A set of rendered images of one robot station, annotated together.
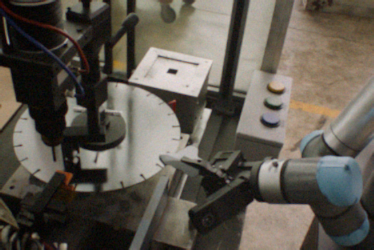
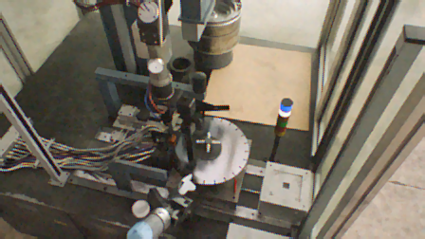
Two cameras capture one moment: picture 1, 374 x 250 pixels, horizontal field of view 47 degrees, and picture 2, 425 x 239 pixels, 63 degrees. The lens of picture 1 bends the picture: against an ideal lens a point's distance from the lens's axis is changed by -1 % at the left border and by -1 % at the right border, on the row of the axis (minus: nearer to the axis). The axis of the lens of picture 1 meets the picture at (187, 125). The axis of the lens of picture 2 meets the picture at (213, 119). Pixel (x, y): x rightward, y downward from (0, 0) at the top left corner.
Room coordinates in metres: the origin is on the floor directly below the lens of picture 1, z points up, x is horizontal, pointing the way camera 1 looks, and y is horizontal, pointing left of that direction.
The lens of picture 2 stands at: (0.73, -0.61, 2.12)
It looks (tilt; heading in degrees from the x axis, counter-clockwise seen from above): 51 degrees down; 93
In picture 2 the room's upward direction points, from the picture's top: straight up
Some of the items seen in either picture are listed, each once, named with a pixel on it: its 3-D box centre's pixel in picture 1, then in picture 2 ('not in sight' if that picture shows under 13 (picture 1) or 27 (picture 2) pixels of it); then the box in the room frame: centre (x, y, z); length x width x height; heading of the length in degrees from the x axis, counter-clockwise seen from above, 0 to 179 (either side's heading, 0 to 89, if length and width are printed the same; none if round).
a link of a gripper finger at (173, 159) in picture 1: (185, 156); (188, 185); (0.60, 0.00, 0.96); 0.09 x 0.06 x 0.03; 64
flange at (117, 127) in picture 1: (98, 124); (208, 146); (0.66, 0.18, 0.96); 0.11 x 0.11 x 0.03
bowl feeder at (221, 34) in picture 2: not in sight; (212, 32); (0.63, 0.97, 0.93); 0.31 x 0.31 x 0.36
